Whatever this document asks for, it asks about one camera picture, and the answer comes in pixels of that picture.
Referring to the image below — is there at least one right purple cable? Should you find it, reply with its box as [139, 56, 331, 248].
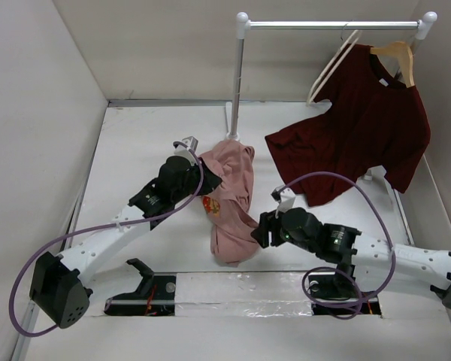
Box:
[271, 171, 398, 319]

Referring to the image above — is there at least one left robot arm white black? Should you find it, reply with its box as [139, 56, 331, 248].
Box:
[29, 156, 222, 329]

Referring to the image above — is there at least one pink t shirt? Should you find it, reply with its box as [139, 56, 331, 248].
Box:
[201, 139, 259, 266]

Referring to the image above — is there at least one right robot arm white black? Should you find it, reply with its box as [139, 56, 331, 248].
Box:
[251, 208, 451, 314]

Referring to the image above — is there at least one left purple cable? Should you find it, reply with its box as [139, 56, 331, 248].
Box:
[9, 139, 206, 338]

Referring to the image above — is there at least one wooden hanger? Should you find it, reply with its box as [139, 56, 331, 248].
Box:
[370, 41, 415, 88]

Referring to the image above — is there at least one metal clothes rack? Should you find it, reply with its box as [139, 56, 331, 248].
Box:
[223, 11, 438, 185]

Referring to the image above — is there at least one cream plastic hanger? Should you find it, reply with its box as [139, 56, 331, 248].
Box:
[306, 30, 362, 105]

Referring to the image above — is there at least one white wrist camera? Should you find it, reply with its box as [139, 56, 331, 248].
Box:
[271, 186, 295, 218]
[173, 136, 198, 159]

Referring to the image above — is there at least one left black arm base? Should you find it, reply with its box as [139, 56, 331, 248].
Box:
[104, 258, 177, 317]

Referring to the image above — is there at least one dark red t shirt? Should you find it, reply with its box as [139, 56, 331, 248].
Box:
[265, 44, 431, 207]

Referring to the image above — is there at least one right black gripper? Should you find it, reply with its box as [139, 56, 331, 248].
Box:
[250, 202, 316, 253]

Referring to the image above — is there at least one purple cable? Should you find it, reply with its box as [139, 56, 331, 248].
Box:
[9, 139, 206, 338]
[271, 171, 398, 319]

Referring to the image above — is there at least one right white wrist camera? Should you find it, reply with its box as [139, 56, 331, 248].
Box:
[271, 186, 295, 218]

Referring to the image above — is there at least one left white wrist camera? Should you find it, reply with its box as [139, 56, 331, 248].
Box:
[173, 136, 198, 159]

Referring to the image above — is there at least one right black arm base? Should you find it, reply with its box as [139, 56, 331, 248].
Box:
[307, 272, 383, 317]

